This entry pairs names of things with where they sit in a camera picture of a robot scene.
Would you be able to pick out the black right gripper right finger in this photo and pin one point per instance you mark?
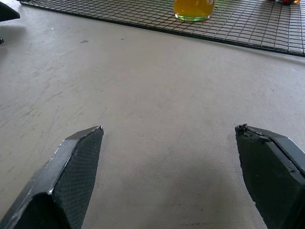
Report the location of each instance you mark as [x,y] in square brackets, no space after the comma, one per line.
[269,171]

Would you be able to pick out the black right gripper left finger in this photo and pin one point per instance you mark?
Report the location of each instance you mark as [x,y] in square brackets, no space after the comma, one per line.
[71,176]

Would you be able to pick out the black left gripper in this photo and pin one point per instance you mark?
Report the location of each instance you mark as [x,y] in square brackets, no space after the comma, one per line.
[7,14]

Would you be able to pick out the glass of orange juice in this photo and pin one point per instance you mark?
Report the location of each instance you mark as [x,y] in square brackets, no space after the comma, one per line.
[193,10]

